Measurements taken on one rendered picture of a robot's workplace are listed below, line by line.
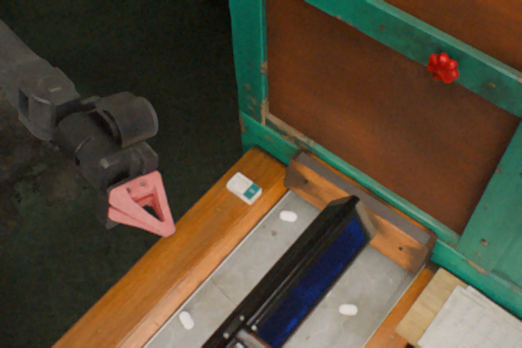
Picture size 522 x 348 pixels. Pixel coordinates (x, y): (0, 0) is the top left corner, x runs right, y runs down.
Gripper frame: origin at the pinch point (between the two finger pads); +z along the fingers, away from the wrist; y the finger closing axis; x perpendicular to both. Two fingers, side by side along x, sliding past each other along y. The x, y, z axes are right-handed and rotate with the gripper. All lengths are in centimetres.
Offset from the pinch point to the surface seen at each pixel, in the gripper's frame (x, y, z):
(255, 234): -35, 36, -11
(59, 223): -40, 113, -88
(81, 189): -53, 108, -94
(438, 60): -33.7, -17.9, 7.6
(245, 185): -38, 30, -18
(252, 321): -4.4, 7.6, 12.5
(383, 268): -47, 32, 11
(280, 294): -9.2, 6.2, 12.2
